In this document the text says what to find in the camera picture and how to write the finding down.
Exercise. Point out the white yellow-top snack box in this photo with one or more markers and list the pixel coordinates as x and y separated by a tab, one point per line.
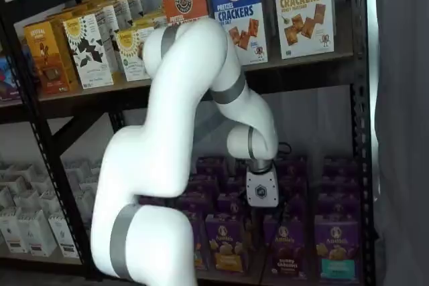
122	14
137	1
107	31

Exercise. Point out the gold pretzel crackers box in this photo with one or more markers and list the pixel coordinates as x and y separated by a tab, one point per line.
301	14

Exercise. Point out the black metal shelf frame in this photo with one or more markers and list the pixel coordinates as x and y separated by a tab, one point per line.
355	115

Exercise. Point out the brown wood shelf board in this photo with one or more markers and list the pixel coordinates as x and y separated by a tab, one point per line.
301	71

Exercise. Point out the purple box green patch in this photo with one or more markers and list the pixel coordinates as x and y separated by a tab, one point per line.
200	242

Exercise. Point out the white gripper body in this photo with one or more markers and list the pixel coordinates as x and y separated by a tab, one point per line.
263	189

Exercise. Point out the white box black pattern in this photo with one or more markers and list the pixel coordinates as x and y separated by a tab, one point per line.
87	51

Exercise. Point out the yellow white bar box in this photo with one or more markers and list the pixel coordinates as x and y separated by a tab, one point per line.
129	55
147	21

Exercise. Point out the purple cracker box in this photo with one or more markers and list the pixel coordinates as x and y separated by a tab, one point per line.
340	185
234	185
295	165
204	185
231	204
338	205
340	167
211	167
295	185
201	205
295	205
238	171

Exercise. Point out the blue pretzel crackers box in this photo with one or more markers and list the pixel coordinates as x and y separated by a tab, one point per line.
234	11

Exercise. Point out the orange pretzel crackers box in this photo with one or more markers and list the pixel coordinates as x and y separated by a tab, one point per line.
182	1

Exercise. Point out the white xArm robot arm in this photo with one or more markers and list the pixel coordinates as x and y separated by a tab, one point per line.
181	115

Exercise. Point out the purple box orange patch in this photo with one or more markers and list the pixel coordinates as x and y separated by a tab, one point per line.
228	242

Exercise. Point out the grey curtain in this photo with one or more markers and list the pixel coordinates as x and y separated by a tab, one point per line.
402	132

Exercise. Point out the purple box brown patch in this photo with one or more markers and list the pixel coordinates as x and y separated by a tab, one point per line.
285	249

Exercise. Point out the orange brown snack box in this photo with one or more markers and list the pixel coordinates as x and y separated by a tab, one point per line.
43	58
63	14

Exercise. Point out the purple box teal patch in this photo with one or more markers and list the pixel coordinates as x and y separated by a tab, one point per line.
336	249

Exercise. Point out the blue snack box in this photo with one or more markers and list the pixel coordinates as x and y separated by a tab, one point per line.
6	78

